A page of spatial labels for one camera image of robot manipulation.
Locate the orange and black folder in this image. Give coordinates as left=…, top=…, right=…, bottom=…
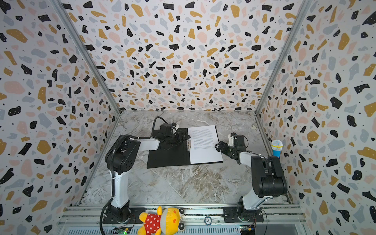
left=146, top=125, right=224, bottom=169

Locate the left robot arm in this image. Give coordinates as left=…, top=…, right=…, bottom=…
left=103, top=128, right=191, bottom=223

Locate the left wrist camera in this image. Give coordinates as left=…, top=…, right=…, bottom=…
left=160, top=123, right=178, bottom=136

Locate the black corrugated cable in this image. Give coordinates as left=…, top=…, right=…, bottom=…
left=99, top=116, right=168, bottom=235

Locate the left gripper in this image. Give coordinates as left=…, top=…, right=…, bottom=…
left=164, top=132, right=189, bottom=146

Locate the blue toy microphone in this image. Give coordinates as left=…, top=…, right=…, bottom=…
left=271, top=140, right=284, bottom=158

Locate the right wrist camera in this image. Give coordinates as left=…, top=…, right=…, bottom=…
left=228, top=132, right=237, bottom=147

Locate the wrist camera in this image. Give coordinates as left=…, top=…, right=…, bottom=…
left=228, top=132, right=237, bottom=147
left=160, top=123, right=178, bottom=136

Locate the yellow plush toy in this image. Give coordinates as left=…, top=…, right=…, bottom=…
left=138, top=207, right=185, bottom=235

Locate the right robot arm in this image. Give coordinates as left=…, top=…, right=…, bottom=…
left=214, top=133, right=287, bottom=223

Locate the text printed paper sheet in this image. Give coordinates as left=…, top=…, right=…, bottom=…
left=188, top=125, right=223, bottom=165

